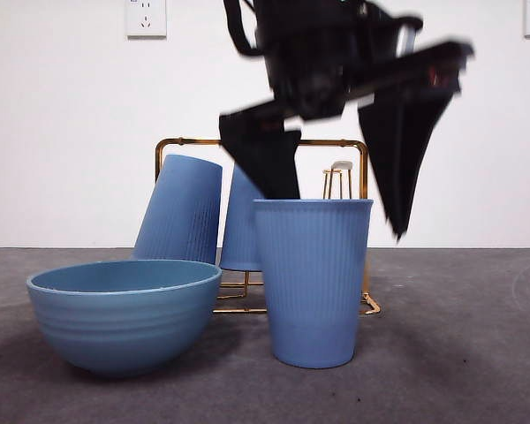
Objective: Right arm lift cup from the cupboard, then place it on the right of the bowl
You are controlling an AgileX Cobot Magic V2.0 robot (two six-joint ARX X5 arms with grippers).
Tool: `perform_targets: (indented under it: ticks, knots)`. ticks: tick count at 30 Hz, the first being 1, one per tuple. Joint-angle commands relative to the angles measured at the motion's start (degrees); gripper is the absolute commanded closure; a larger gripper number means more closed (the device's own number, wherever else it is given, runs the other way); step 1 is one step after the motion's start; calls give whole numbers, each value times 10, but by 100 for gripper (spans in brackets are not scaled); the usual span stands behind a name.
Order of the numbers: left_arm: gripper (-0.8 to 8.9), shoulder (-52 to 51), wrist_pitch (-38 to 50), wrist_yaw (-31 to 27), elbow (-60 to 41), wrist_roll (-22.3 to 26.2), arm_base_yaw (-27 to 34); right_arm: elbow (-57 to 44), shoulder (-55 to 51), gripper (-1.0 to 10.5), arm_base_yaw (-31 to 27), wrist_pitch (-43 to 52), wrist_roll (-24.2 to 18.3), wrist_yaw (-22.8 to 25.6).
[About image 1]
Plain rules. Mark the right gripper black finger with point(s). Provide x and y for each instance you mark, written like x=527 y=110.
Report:
x=397 y=146
x=269 y=163

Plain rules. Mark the blue ribbed cup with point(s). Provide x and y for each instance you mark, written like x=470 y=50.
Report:
x=240 y=229
x=181 y=212
x=313 y=282

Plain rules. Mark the tilted blue ribbed cup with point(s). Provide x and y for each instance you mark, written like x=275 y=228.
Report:
x=181 y=212

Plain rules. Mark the blue ribbed bowl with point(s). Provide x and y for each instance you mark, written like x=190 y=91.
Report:
x=123 y=327

